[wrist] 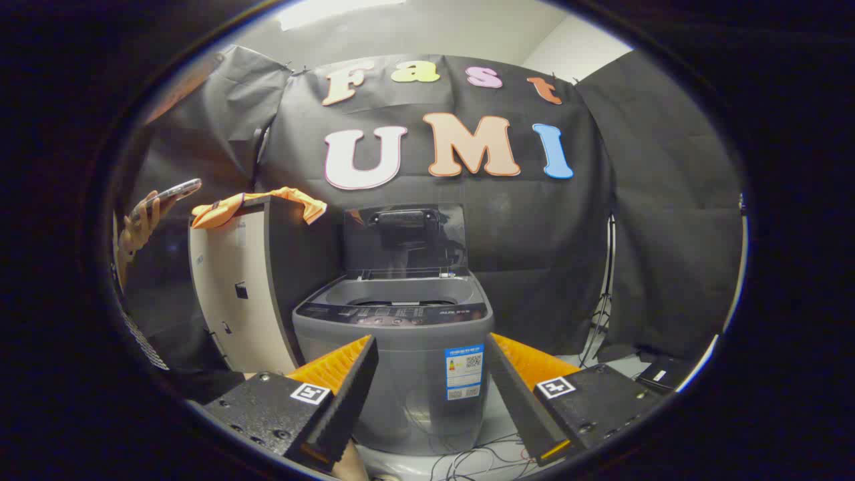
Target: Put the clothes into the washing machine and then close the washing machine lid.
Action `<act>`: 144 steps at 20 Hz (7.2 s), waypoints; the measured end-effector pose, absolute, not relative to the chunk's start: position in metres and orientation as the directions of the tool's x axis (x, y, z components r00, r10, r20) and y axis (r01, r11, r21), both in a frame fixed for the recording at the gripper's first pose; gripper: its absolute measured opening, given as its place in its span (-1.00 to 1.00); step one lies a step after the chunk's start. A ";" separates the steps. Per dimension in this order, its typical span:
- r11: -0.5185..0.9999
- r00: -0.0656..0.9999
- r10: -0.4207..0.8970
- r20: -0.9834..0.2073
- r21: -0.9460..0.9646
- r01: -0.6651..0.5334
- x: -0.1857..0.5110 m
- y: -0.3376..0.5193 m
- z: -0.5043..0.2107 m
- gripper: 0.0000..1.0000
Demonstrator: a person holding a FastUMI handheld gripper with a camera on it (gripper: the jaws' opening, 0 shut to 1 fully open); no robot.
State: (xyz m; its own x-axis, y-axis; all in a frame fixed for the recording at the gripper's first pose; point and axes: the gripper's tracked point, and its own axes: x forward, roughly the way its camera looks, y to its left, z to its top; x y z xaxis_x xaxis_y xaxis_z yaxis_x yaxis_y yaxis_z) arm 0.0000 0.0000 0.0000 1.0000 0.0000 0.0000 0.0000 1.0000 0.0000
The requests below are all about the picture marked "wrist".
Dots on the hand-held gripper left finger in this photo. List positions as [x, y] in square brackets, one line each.
[347, 394]

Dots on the black light stand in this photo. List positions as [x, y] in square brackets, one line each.
[604, 294]

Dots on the orange garment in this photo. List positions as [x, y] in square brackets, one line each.
[214, 214]

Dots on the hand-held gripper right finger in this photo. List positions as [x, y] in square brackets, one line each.
[518, 401]

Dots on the dark transparent washing machine lid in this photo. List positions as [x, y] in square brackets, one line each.
[361, 254]

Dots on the grey washing machine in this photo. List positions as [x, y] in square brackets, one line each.
[407, 401]

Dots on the beige cabinet with dark side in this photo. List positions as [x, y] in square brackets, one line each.
[234, 300]

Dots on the black backdrop cloth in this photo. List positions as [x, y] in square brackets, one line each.
[534, 234]

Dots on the black box on floor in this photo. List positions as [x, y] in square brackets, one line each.
[668, 374]

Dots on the silver smartphone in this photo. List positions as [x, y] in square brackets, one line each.
[177, 190]

